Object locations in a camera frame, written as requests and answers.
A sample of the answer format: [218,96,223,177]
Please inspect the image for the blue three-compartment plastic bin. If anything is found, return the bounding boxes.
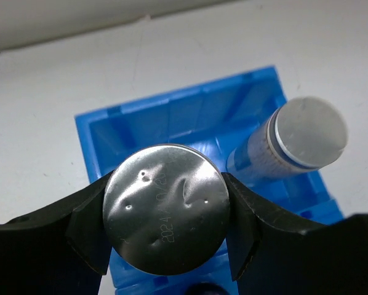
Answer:
[75,66,344,294]

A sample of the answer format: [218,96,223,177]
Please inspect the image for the silver-capped spice shaker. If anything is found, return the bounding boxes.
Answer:
[103,144,230,275]
[226,96,348,186]

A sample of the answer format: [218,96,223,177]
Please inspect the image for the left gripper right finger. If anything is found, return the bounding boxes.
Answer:
[223,173,368,294]

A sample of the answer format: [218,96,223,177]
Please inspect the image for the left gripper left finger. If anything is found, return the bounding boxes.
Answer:
[0,175,111,294]

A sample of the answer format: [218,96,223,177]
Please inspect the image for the red-capped sauce jar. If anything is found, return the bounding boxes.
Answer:
[184,282,228,295]

